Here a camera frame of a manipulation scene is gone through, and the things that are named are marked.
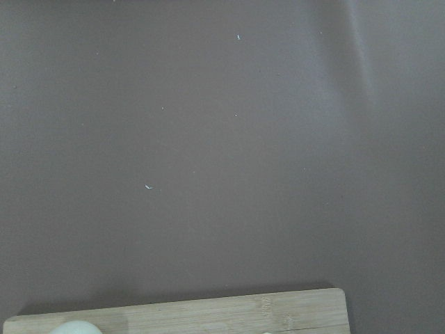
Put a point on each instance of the bamboo cutting board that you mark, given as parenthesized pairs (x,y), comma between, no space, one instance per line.
(308,311)

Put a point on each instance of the white steamed bun toy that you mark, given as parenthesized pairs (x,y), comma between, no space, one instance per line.
(76,327)

